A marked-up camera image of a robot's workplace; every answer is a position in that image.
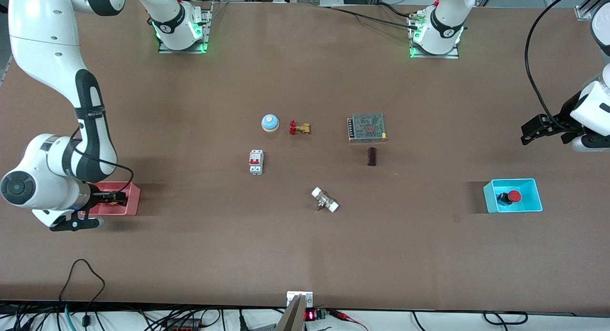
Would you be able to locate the red push button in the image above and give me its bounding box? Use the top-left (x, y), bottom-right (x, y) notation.
top-left (497, 190), bottom-right (522, 207)

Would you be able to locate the pink plastic box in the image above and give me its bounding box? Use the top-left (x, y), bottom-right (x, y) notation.
top-left (79, 181), bottom-right (141, 216)

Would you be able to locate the cyan plastic box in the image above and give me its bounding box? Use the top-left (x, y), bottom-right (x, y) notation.
top-left (483, 178), bottom-right (544, 214)

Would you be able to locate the black power strip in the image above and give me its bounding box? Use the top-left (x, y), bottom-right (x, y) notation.
top-left (162, 318), bottom-right (203, 331)

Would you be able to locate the metal mesh power supply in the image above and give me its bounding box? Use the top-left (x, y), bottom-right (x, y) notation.
top-left (347, 113), bottom-right (387, 143)

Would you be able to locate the white pipe valve fitting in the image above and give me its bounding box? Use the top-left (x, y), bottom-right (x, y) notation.
top-left (311, 187), bottom-right (340, 213)

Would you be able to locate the grey aluminium pole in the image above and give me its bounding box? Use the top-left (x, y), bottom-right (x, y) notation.
top-left (275, 294), bottom-right (306, 331)

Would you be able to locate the red clip lead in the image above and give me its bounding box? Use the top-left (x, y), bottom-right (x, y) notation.
top-left (331, 310), bottom-right (370, 331)

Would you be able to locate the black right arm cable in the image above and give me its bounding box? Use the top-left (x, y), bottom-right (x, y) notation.
top-left (71, 126), bottom-right (135, 194)

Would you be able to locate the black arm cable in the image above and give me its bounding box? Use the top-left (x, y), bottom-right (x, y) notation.
top-left (524, 0), bottom-right (591, 131)
top-left (71, 126), bottom-right (135, 194)

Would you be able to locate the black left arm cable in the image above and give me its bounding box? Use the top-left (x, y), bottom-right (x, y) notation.
top-left (524, 0), bottom-right (591, 131)

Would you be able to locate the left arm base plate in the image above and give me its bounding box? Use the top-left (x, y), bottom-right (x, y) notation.
top-left (409, 14), bottom-right (460, 60)

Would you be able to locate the thin black looped cable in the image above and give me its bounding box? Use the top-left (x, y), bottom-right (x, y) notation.
top-left (58, 259), bottom-right (106, 328)

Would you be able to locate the teal cable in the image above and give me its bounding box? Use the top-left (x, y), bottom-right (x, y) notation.
top-left (63, 303), bottom-right (78, 331)

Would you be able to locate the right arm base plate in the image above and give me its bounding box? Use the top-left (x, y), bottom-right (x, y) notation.
top-left (158, 2), bottom-right (211, 54)

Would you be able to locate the black coiled cable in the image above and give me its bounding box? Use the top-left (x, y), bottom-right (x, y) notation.
top-left (483, 311), bottom-right (529, 326)

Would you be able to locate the black cable on table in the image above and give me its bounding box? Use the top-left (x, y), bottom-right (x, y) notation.
top-left (329, 5), bottom-right (420, 30)

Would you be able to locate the white mounting bracket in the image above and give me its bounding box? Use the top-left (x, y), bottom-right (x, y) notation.
top-left (286, 291), bottom-right (314, 308)

